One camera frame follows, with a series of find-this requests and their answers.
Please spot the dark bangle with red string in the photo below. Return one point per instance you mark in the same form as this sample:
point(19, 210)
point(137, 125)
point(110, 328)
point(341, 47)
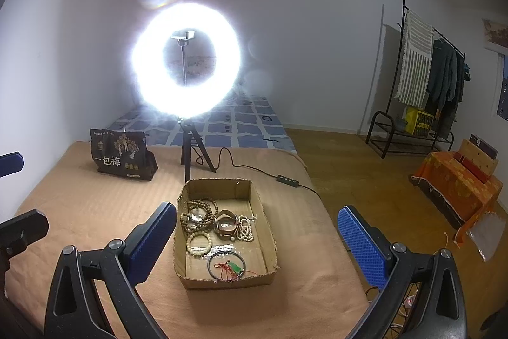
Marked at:
point(227, 266)

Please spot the black snack bag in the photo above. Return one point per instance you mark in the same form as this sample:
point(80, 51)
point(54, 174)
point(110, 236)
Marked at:
point(124, 154)

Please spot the orange cloth covered box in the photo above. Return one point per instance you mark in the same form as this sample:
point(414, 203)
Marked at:
point(465, 180)

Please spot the red leather strap watch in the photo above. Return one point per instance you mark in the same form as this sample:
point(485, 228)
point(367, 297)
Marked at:
point(226, 224)

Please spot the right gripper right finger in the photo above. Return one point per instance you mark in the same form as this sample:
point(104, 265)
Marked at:
point(418, 295)

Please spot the blue checkered bedsheet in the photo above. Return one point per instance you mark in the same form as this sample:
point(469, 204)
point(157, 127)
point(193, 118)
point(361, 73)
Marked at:
point(240, 121)

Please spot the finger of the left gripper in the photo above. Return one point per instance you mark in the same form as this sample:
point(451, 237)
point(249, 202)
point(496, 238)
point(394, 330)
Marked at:
point(11, 163)

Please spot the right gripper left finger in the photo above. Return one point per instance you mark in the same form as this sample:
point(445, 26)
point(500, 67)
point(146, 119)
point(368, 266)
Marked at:
point(74, 308)

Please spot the black clothes rack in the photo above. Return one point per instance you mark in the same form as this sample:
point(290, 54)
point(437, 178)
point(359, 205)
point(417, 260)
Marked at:
point(386, 132)

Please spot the white ring light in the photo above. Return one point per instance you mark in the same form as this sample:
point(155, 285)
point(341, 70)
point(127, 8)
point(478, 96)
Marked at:
point(186, 60)

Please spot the cardboard box tray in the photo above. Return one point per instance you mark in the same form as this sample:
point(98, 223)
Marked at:
point(223, 238)

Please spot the black tripod stand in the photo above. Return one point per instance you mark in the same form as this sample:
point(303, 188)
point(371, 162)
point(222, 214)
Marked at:
point(192, 140)

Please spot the dark hanging jacket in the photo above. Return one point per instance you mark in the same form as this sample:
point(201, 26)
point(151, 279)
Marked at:
point(445, 86)

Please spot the yellow black box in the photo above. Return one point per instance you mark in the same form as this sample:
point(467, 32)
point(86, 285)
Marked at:
point(418, 122)

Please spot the striped white towel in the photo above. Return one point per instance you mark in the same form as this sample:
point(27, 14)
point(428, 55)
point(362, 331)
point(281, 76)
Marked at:
point(415, 61)

